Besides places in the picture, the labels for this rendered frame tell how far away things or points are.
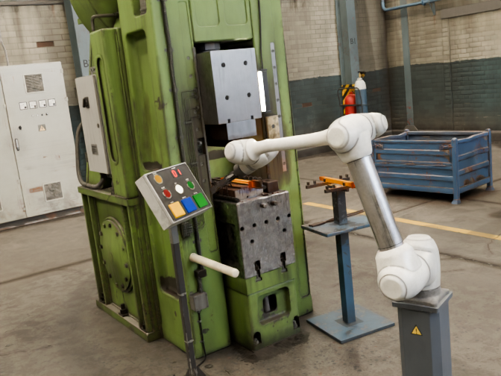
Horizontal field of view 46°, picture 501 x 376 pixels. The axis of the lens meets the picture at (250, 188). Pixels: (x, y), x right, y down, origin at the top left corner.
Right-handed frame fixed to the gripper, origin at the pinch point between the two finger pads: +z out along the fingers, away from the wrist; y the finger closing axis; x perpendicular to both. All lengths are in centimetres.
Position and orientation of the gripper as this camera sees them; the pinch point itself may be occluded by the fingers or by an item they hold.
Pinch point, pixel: (216, 187)
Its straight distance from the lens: 297.6
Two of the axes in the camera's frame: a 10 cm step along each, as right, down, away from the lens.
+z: -6.9, 4.9, 5.3
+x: -5.3, -8.5, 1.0
